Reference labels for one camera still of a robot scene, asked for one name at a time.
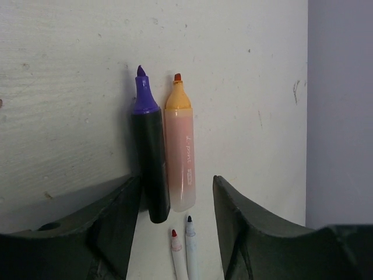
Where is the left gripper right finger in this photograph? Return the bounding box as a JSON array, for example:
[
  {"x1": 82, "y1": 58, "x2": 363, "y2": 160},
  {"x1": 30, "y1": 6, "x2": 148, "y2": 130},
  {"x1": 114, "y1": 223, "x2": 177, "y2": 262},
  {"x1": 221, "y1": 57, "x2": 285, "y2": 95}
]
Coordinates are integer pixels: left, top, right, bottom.
[{"x1": 213, "y1": 176, "x2": 372, "y2": 279}]

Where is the orange pink highlighter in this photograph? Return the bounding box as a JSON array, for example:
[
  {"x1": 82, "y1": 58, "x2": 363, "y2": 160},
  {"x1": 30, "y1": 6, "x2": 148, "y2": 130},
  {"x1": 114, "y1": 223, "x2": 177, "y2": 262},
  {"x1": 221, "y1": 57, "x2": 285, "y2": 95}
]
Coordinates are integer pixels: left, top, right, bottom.
[{"x1": 164, "y1": 73, "x2": 196, "y2": 212}]

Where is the blue pen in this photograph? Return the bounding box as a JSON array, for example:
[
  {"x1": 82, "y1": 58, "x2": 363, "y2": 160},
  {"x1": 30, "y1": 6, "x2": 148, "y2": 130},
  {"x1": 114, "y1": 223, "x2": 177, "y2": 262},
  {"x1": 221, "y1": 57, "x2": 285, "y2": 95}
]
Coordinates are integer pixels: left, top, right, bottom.
[{"x1": 185, "y1": 215, "x2": 199, "y2": 280}]

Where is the red pen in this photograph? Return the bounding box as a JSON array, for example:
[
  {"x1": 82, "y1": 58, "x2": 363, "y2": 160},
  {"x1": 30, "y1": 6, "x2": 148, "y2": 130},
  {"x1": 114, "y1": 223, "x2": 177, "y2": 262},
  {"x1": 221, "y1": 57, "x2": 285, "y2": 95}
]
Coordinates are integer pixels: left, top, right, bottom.
[{"x1": 171, "y1": 229, "x2": 188, "y2": 280}]

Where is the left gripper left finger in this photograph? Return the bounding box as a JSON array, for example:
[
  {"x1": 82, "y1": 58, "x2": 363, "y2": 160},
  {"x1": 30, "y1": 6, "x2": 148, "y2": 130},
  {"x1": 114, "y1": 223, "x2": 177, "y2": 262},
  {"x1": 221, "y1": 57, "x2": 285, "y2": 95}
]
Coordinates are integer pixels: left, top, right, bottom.
[{"x1": 1, "y1": 177, "x2": 142, "y2": 279}]

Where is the purple black highlighter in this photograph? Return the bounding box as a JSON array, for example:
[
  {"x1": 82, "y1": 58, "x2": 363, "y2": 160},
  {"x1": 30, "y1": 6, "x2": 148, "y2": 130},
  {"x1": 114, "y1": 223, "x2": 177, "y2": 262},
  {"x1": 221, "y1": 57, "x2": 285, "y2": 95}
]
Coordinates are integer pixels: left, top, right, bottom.
[{"x1": 131, "y1": 66, "x2": 170, "y2": 223}]

